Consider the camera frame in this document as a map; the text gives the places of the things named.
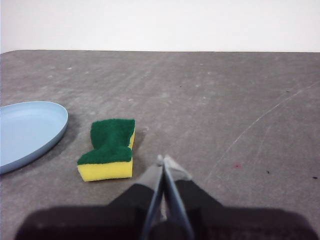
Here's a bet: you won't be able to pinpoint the yellow sponge with green pad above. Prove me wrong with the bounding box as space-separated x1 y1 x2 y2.
76 118 136 183

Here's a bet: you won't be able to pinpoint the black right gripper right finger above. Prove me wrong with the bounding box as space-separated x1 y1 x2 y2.
163 153 315 240

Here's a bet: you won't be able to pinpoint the light blue round plate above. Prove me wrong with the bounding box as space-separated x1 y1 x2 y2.
0 100 69 175

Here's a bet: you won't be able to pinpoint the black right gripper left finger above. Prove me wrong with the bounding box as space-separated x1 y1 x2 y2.
14 154 165 240

